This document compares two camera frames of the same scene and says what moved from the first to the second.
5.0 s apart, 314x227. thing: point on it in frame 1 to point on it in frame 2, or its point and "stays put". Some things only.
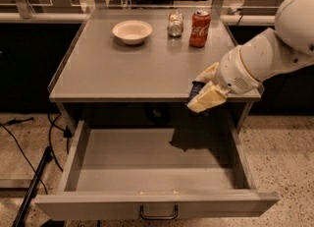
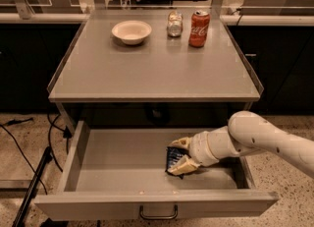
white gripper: (235, 70) to (198, 148)
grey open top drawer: (110, 173) stays put
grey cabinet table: (123, 68) stays put
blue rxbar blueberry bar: (195, 88) to (173, 154)
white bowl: (132, 31) stays put
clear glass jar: (175, 28) stays put
